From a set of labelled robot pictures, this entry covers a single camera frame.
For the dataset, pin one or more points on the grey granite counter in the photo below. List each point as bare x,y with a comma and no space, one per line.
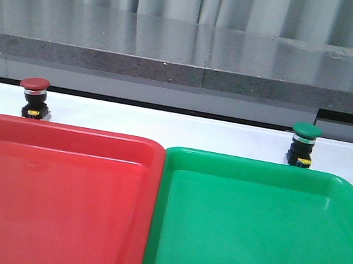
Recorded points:
146,60

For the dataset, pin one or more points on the green plastic tray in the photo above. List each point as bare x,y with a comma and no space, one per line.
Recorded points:
219,209

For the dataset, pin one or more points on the red mushroom push button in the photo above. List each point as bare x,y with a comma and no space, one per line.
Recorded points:
35,92

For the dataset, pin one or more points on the green mushroom push button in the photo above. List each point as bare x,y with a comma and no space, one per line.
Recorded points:
303,141

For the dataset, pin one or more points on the red plastic tray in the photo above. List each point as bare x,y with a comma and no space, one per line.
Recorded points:
71,195

